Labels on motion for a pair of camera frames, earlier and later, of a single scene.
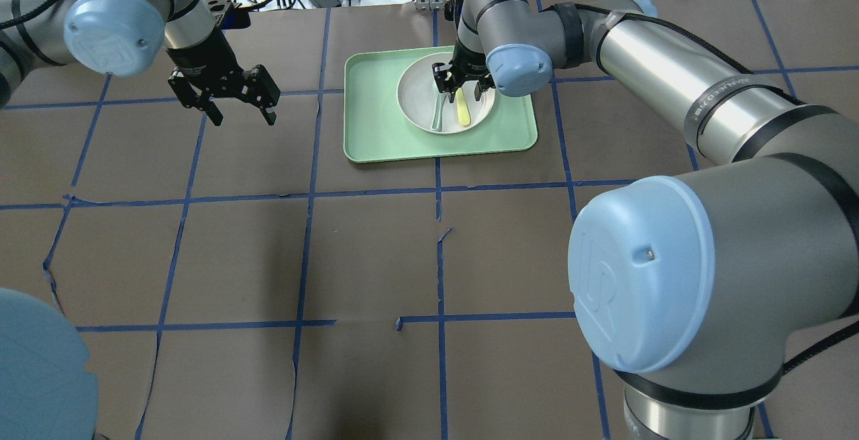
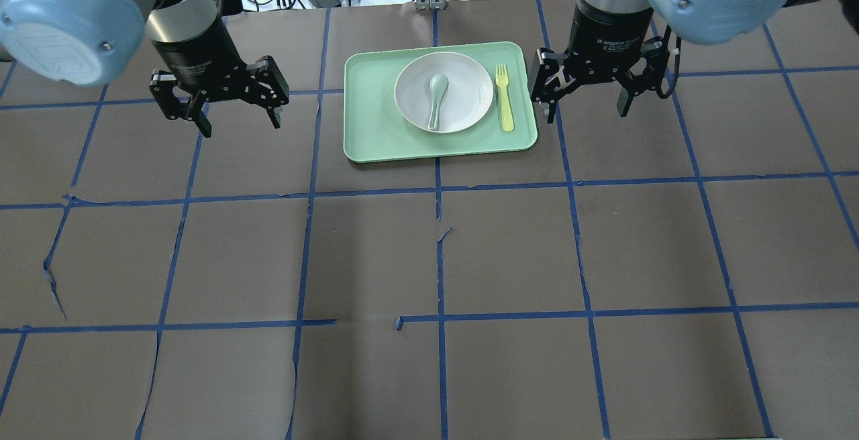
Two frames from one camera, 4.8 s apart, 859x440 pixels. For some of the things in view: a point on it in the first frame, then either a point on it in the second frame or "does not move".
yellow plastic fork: [463, 110] -> [502, 82]
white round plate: [417, 94] does not move
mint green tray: [377, 129] does not move
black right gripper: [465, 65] -> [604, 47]
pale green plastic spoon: [436, 125] does not move
